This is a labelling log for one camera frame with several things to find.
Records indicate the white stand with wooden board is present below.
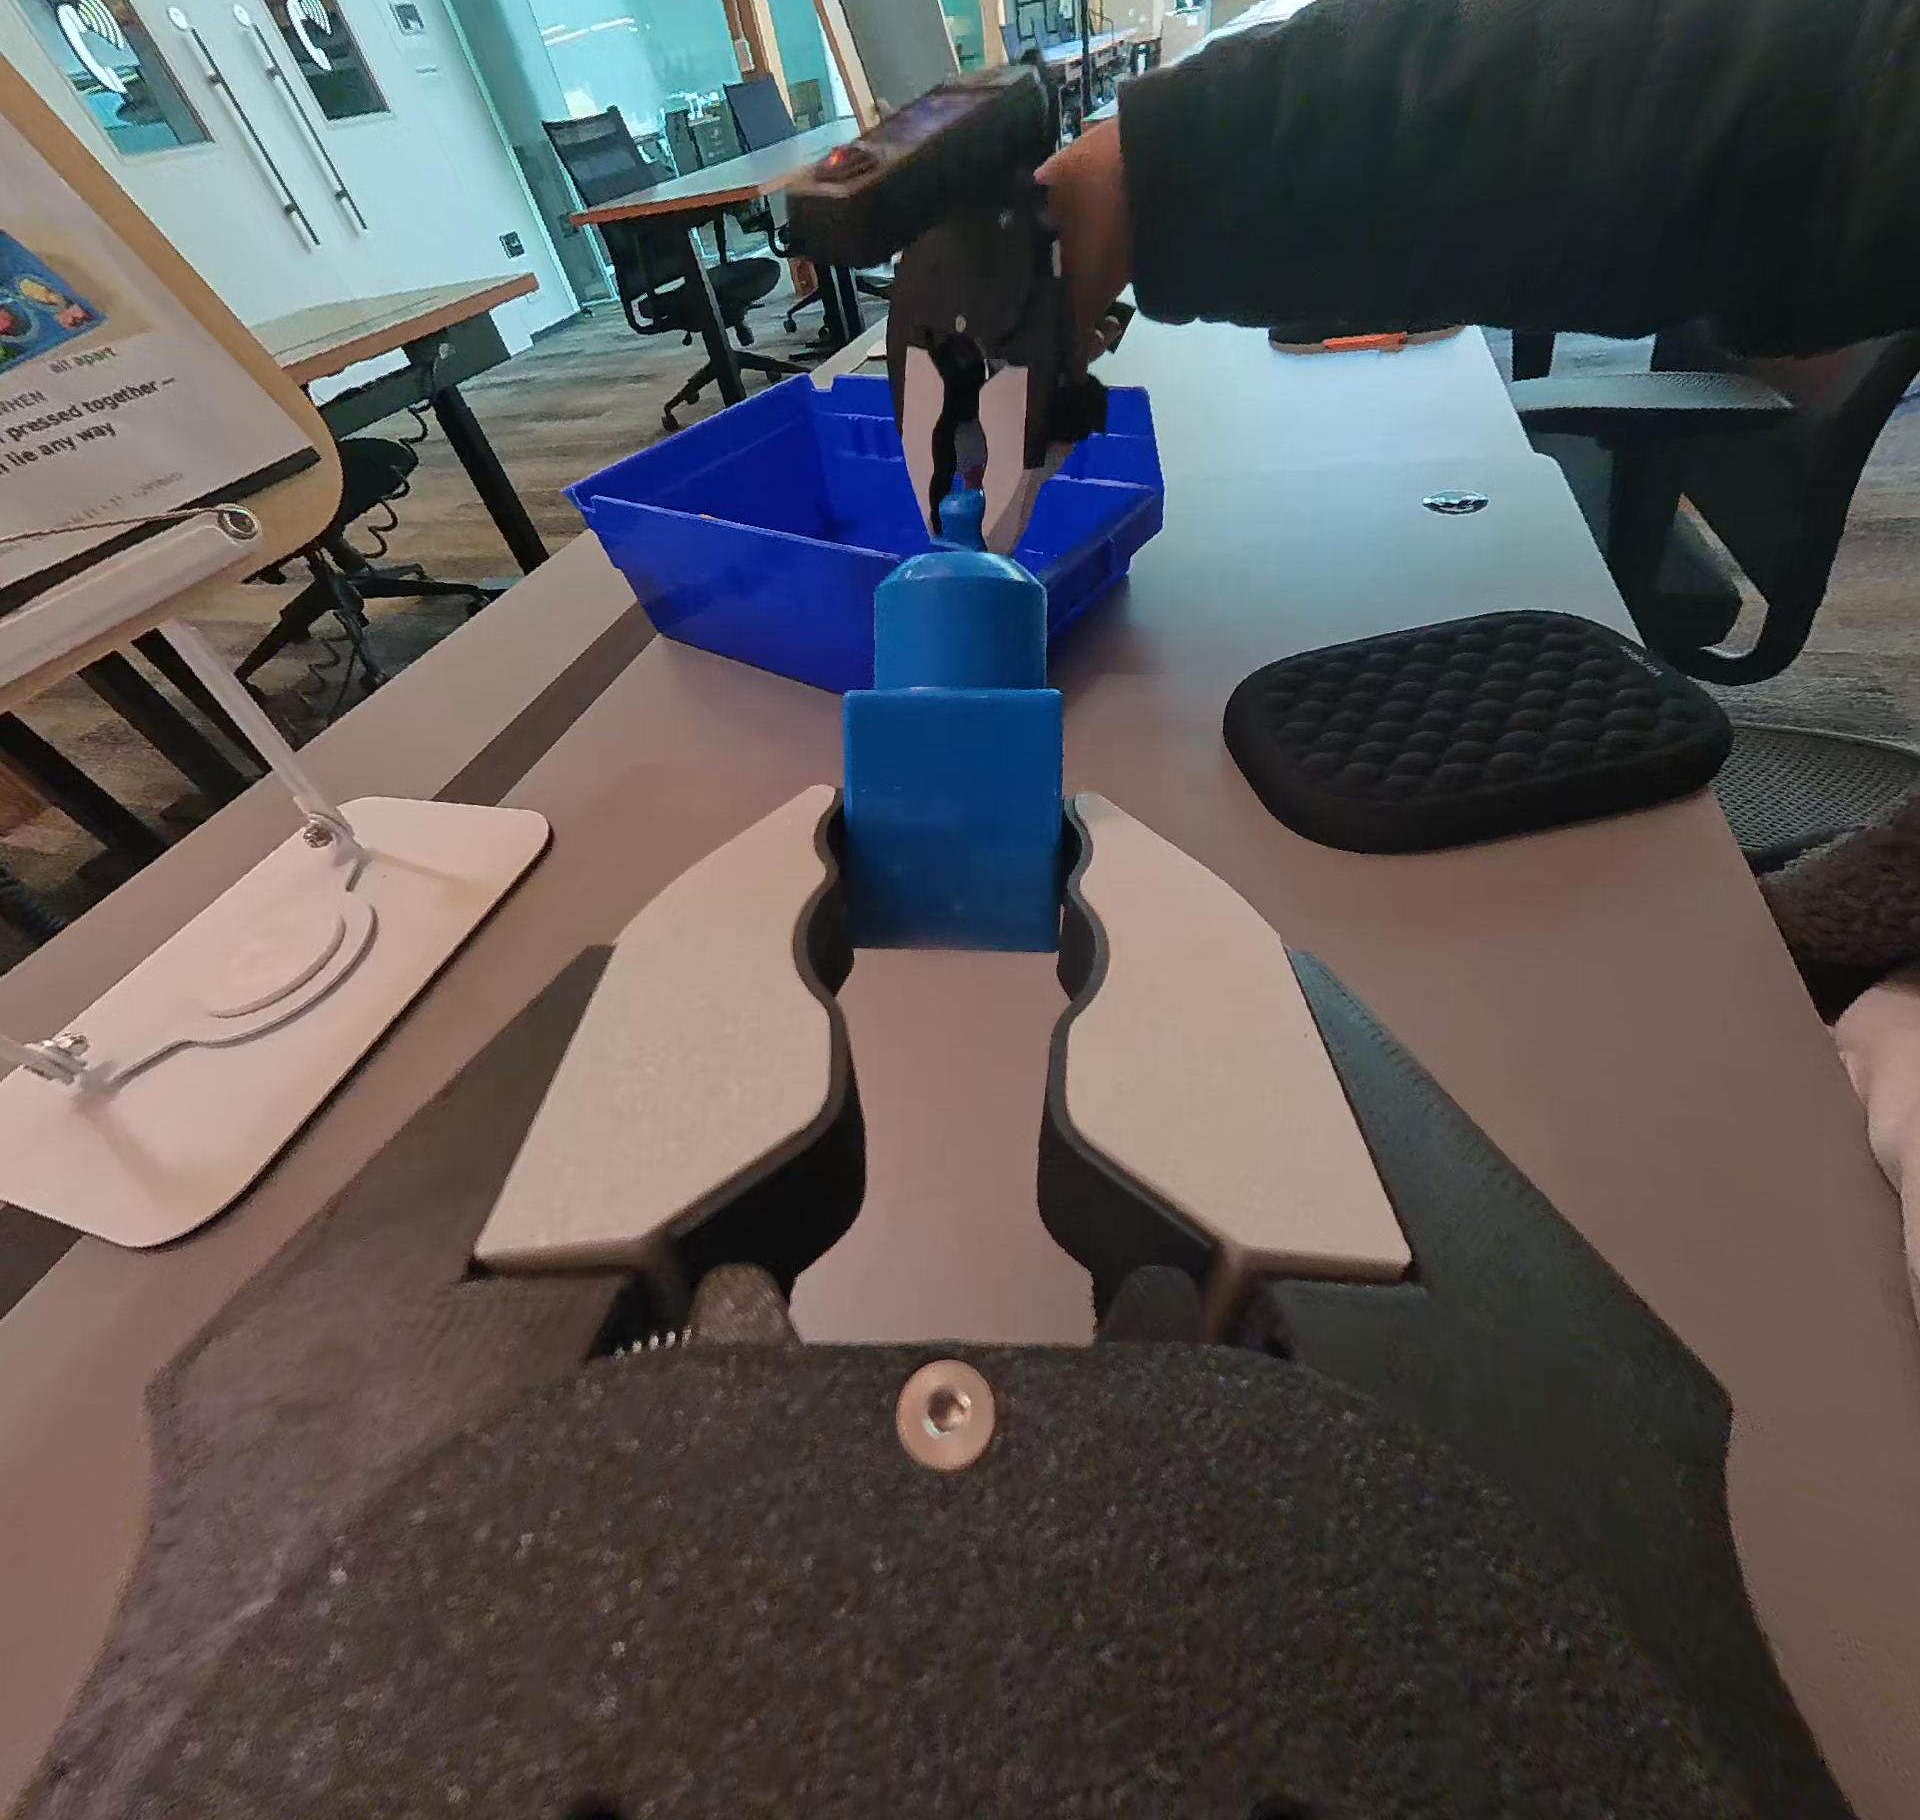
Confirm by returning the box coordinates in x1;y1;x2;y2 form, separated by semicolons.
0;50;555;1252

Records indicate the blue plastic bin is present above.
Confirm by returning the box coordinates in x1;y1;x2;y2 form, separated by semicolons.
560;373;1169;698

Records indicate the person's right hand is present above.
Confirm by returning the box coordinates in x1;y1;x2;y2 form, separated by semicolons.
1034;121;1140;350

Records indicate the person's grey printed sweatshirt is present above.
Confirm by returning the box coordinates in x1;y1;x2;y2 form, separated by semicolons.
1832;974;1920;1328

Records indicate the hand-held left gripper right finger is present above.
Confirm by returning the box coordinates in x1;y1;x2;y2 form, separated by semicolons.
1040;792;1414;1337

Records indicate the person's black fleece-lined jacket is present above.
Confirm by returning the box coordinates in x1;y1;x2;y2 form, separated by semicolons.
1756;784;1920;1021

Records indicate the printed instruction sheet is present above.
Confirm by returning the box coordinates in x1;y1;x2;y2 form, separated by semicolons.
0;113;329;551

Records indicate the wooden-top office desk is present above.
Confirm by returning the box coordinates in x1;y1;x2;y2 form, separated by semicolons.
249;272;549;578
567;119;867;414

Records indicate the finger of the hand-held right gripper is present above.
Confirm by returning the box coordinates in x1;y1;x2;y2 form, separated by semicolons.
976;365;1057;534
896;339;986;545

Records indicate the phone icon wall sign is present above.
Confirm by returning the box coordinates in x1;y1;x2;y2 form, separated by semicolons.
0;0;214;158
209;0;390;127

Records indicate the black mesh office chair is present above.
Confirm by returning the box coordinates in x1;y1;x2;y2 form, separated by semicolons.
1504;326;1920;690

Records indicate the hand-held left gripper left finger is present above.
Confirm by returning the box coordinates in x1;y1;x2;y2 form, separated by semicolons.
471;784;870;1337

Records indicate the blue two-stud block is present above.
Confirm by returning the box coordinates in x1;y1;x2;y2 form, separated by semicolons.
841;547;1069;956

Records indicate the grey mesh chair seat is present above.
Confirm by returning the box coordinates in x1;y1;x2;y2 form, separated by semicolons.
1712;721;1920;871

